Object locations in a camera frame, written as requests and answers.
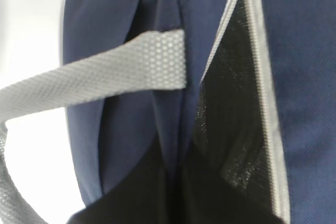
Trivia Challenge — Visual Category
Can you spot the navy blue lunch bag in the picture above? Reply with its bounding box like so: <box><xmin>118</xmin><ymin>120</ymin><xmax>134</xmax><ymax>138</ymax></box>
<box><xmin>1</xmin><ymin>0</ymin><xmax>335</xmax><ymax>223</ymax></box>

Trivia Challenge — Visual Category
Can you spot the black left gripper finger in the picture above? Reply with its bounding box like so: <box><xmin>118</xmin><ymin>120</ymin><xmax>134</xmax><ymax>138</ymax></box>
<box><xmin>69</xmin><ymin>140</ymin><xmax>281</xmax><ymax>223</ymax></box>

